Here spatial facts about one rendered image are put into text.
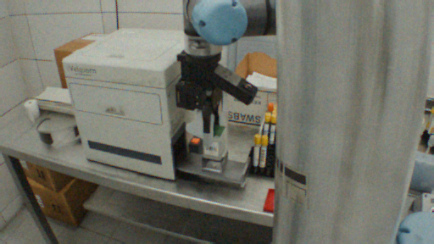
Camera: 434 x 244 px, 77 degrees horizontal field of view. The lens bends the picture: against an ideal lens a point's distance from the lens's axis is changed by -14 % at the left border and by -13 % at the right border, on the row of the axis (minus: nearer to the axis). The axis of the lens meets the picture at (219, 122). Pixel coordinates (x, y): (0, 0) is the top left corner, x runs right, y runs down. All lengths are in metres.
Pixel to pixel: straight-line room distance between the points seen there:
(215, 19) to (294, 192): 0.32
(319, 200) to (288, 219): 0.03
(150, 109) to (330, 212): 0.56
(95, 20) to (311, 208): 1.43
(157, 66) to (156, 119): 0.12
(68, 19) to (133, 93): 1.00
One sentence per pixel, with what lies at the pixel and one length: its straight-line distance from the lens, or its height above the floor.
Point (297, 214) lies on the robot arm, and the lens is 0.18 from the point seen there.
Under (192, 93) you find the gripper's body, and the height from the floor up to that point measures 1.12.
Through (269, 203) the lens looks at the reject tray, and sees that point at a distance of 0.74.
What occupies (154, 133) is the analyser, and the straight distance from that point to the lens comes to 0.72.
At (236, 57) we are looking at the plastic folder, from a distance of 1.23.
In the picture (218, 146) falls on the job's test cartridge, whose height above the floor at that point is 0.99.
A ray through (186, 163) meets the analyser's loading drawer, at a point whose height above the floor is 0.92.
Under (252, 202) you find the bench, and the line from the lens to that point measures 0.74.
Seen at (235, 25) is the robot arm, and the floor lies 1.29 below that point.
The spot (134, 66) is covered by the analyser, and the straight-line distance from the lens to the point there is 0.67.
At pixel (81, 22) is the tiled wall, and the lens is 1.58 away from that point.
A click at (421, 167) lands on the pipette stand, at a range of 0.84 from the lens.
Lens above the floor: 1.41
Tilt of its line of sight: 32 degrees down
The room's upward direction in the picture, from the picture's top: straight up
